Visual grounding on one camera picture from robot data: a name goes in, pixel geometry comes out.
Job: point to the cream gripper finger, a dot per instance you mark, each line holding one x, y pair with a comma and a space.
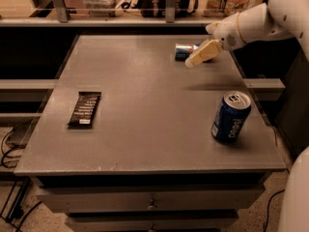
212, 27
206, 50

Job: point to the black RXBAR chocolate bar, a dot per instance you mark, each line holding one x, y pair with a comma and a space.
85, 109

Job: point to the grey drawer cabinet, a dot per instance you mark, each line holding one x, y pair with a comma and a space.
150, 142

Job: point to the upper drawer knob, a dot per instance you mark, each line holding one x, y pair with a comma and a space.
151, 207

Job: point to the black backpack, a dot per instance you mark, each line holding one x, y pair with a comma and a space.
159, 8

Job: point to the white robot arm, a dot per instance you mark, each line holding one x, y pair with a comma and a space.
274, 21

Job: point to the blue Pepsi can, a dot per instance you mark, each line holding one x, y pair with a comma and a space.
231, 114

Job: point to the grey metal railing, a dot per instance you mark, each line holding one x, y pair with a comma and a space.
72, 13

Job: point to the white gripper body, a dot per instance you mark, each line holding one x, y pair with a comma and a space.
227, 33

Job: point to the Red Bull can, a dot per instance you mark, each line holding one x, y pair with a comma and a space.
182, 51

